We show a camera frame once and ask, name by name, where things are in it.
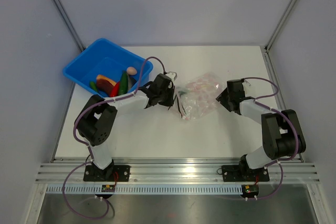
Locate clear zip top bag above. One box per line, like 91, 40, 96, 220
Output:
177, 72, 225, 121

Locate peach fake radish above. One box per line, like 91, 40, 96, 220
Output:
127, 67, 138, 76

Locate green fake cucumber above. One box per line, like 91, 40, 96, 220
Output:
118, 71, 128, 95

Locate red fake pepper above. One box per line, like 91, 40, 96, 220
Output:
109, 82, 120, 97

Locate orange red fake papaya slice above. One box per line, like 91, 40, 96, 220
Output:
96, 74, 117, 97

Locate small green fake pepper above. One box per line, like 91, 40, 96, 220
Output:
89, 81, 99, 93

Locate grey fake fish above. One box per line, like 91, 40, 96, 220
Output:
128, 75, 137, 91

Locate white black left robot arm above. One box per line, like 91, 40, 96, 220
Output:
73, 72, 177, 182

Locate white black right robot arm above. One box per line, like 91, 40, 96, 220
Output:
216, 77, 306, 180

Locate blue plastic bin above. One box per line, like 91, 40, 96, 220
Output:
63, 38, 153, 94

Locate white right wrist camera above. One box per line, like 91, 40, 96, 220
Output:
242, 80, 253, 96

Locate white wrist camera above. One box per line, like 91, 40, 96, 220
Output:
242, 80, 253, 96
165, 71, 177, 81

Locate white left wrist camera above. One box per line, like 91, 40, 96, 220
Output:
165, 71, 177, 81

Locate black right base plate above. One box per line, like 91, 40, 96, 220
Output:
221, 165, 270, 182

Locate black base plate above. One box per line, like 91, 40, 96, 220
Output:
83, 164, 130, 182
221, 165, 270, 182

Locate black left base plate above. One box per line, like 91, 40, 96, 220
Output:
83, 164, 130, 182

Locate slotted white cable duct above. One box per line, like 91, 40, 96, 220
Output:
46, 184, 243, 195

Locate aluminium mounting rail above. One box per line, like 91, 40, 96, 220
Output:
35, 157, 320, 185

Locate aluminium frame post right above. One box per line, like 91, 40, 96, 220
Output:
265, 0, 299, 53

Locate aluminium frame post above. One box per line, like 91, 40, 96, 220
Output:
52, 0, 86, 52
265, 0, 299, 53

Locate aluminium frame post left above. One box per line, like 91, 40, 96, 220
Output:
52, 0, 86, 52

